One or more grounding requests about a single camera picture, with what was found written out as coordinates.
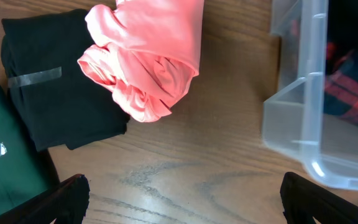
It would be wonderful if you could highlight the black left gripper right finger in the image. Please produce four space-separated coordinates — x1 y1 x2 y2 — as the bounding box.
280 172 358 224

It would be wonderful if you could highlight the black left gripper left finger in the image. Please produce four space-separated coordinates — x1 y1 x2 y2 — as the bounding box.
0 174 90 224

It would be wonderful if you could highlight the red black plaid shirt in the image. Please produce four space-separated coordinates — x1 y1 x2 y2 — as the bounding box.
323 42 358 126

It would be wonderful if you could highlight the clear plastic storage container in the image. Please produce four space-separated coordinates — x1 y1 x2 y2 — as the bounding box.
262 0 358 191

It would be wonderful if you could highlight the dark green folded cloth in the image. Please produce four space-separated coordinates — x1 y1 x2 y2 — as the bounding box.
0 86 58 215

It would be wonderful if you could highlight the black folded cloth left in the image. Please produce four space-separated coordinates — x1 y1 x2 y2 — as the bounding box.
1 9 129 151

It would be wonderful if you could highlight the salmon pink folded cloth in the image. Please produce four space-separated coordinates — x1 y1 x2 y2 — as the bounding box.
78 0 204 123

